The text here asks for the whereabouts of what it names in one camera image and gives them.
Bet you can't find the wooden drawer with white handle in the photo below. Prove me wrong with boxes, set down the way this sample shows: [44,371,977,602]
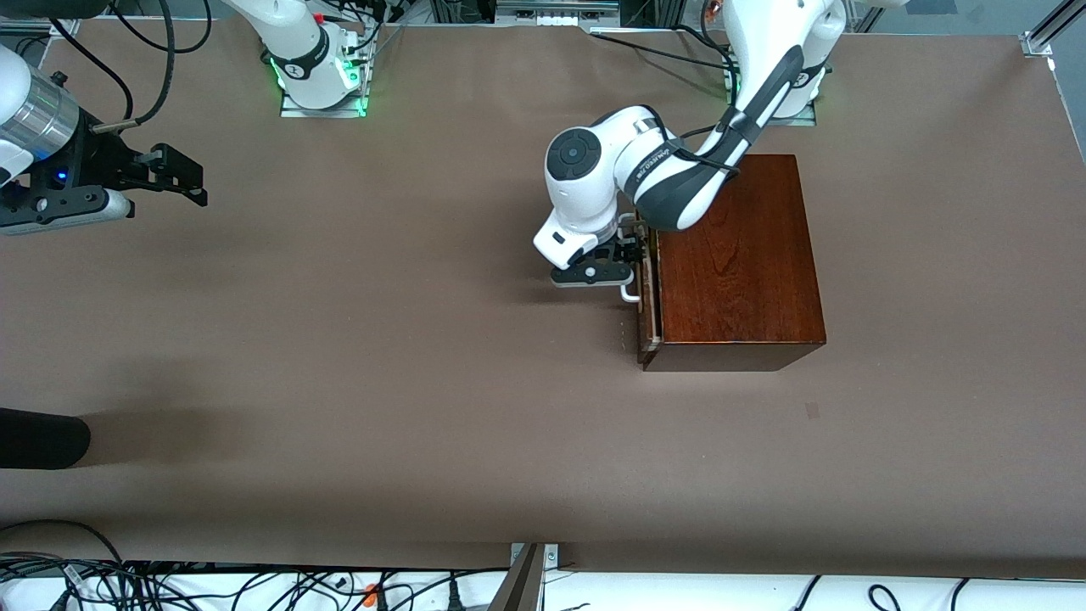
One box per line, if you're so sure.
[619,212,663,351]

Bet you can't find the dark brown wooden cabinet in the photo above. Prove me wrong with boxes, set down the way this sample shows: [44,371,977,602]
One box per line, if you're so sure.
[636,154,827,373]

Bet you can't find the black rounded cylinder object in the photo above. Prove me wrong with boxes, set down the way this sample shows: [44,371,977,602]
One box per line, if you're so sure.
[0,407,92,470]

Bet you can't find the white power strip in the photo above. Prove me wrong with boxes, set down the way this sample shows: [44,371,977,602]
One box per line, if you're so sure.
[496,0,620,28]

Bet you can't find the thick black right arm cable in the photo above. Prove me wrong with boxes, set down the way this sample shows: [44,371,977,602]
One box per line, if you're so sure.
[92,0,176,135]

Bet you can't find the aluminium arm base plate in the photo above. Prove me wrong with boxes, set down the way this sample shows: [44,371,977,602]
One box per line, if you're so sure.
[725,42,818,127]
[280,25,368,119]

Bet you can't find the aluminium frame rail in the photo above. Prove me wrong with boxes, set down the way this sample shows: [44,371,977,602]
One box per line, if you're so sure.
[0,15,81,38]

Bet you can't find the long black table cable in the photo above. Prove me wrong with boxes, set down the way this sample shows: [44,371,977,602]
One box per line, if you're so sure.
[590,30,735,74]

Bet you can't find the aluminium frame post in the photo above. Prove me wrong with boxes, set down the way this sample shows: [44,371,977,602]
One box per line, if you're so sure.
[490,543,546,611]

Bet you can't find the tangled black cables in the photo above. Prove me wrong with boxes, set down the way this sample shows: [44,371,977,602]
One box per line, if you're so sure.
[0,519,510,611]

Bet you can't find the aluminium corner bracket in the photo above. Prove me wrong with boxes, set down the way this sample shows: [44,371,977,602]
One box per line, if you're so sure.
[1021,0,1086,59]

